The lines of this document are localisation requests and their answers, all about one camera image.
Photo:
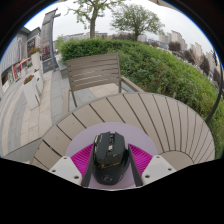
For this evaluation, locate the black computer mouse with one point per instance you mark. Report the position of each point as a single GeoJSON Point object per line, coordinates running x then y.
{"type": "Point", "coordinates": [110, 156]}

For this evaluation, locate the thin-crowned tree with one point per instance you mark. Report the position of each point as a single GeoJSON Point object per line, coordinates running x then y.
{"type": "Point", "coordinates": [92, 23]}

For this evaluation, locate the white planter with flowers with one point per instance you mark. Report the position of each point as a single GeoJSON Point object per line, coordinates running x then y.
{"type": "Point", "coordinates": [36, 61]}
{"type": "Point", "coordinates": [30, 93]}

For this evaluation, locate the tall grey sign pillar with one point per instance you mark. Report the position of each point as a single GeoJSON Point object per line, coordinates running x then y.
{"type": "Point", "coordinates": [46, 40]}

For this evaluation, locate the lilac mouse pad with wrist rest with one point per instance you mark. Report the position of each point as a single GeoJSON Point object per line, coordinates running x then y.
{"type": "Point", "coordinates": [140, 135]}

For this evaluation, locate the grey slatted outdoor chair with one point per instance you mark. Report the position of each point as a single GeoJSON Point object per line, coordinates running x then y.
{"type": "Point", "coordinates": [93, 71]}

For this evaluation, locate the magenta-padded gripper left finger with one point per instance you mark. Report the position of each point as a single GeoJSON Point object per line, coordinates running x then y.
{"type": "Point", "coordinates": [65, 170]}

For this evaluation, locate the green trimmed hedge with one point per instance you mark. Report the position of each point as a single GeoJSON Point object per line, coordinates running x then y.
{"type": "Point", "coordinates": [160, 70]}

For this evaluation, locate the shop building with signs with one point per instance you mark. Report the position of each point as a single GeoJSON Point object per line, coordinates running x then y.
{"type": "Point", "coordinates": [16, 56]}

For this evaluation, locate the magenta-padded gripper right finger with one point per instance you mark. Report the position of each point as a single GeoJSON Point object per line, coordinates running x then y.
{"type": "Point", "coordinates": [156, 168]}

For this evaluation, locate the dense green tree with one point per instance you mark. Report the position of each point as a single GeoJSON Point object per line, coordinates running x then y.
{"type": "Point", "coordinates": [136, 18]}

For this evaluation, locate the group of distant apartment buildings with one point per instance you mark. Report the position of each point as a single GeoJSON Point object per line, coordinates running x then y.
{"type": "Point", "coordinates": [176, 36]}

